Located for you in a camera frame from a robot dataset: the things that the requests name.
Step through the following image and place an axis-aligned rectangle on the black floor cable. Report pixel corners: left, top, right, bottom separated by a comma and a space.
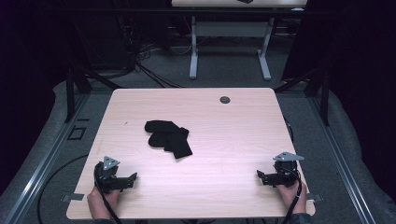
36, 153, 91, 224

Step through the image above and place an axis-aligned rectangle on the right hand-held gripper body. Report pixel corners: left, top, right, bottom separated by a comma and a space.
273, 151, 305, 189

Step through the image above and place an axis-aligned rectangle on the black metal stand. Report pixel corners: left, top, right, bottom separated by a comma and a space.
64, 60, 123, 124
274, 65, 332, 127

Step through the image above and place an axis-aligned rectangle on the person's right hand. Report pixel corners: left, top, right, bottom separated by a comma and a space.
276, 181, 308, 216

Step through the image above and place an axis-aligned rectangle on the aluminium floor rail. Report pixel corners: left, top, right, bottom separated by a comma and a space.
0, 92, 92, 224
307, 94, 378, 224

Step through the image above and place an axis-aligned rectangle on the person's left hand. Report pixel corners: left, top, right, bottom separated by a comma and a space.
87, 187, 121, 220

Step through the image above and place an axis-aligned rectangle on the black cable beside table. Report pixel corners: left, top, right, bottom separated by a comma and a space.
282, 115, 295, 145

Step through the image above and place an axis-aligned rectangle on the black sock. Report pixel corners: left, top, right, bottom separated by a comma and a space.
144, 119, 191, 138
148, 130, 193, 160

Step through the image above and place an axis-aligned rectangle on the white-legged background table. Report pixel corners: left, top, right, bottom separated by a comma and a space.
171, 0, 308, 81

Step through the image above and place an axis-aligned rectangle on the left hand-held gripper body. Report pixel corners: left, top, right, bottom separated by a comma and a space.
93, 156, 127, 194

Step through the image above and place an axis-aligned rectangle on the bundle of black cables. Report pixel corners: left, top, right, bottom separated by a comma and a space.
116, 13, 185, 90

